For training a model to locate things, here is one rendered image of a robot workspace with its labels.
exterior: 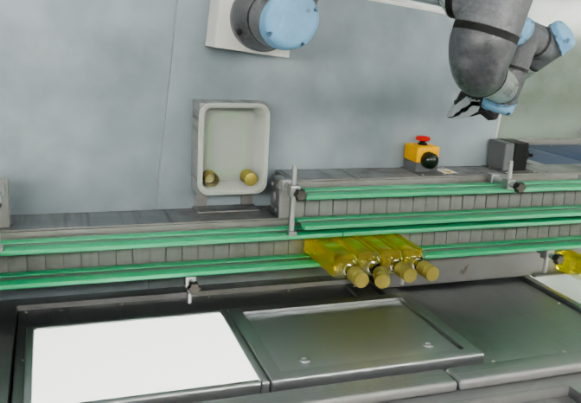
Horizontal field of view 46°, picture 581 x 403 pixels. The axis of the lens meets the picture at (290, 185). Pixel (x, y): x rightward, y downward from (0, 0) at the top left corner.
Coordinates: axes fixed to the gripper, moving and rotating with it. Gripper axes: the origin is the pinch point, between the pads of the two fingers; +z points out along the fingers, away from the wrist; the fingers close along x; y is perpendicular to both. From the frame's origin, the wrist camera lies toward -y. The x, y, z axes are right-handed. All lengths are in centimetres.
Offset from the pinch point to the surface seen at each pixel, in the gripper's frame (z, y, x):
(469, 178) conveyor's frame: 6.6, -9.0, -14.0
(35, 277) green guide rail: 54, -62, 72
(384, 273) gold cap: 8, -52, 13
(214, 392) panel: 20, -85, 41
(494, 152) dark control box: 4.8, 5.4, -23.3
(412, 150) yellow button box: 13.0, -4.4, 1.2
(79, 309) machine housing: 65, -59, 58
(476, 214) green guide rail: 7.8, -18.7, -17.6
